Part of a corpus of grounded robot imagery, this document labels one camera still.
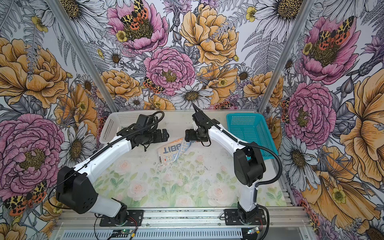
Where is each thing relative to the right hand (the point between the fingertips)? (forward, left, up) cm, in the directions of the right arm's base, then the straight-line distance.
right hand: (193, 141), depth 89 cm
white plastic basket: (+21, +56, -3) cm, 60 cm away
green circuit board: (-41, +32, -12) cm, 53 cm away
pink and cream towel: (-1, +16, -11) cm, 19 cm away
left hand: (-2, +18, +5) cm, 19 cm away
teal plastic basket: (+19, -40, -12) cm, 46 cm away
